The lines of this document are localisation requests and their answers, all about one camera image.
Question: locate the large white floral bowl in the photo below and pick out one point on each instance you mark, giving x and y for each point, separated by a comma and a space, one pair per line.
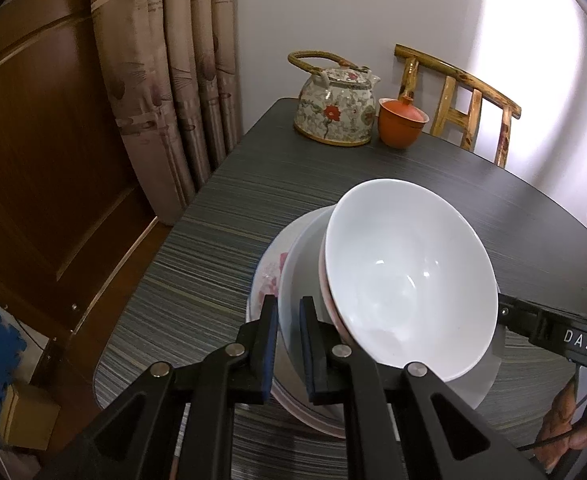
296, 270

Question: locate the brown wooden door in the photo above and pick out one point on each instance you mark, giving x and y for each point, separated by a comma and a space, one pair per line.
48, 160

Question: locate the beige patterned curtain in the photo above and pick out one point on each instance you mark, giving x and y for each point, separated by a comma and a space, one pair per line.
173, 85

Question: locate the medium white floral bowl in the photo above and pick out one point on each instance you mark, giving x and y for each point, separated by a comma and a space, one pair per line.
403, 270

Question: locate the cardboard box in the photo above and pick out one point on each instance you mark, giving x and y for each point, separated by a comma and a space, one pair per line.
28, 415

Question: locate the floral ceramic teapot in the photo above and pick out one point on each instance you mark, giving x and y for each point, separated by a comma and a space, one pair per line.
333, 110

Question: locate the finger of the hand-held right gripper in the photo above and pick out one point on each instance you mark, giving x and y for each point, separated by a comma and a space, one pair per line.
518, 317

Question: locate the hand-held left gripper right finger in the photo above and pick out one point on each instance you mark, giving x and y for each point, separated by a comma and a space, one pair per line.
307, 350

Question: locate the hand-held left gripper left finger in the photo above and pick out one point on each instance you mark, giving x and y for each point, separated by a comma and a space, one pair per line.
268, 345

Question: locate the blue-rimmed floral white plate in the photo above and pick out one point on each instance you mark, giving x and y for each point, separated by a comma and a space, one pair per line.
268, 280

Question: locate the orange lidded tea cup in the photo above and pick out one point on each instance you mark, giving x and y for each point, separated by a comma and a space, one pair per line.
401, 122

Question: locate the wooden chair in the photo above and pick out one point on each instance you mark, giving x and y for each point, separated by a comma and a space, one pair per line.
453, 110

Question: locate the person's right hand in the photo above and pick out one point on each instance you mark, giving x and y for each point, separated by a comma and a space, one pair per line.
563, 420

